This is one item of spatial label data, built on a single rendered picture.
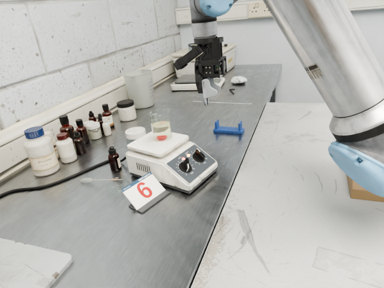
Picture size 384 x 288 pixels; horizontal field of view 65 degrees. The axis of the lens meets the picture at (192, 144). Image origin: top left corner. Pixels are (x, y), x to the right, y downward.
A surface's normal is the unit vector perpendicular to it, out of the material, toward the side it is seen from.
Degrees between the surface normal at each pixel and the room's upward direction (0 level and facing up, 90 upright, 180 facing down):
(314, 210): 0
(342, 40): 80
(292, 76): 90
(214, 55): 90
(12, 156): 90
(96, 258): 0
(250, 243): 0
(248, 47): 90
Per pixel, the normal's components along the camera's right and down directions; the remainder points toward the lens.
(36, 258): -0.09, -0.90
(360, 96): -0.23, 0.40
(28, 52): 0.94, 0.06
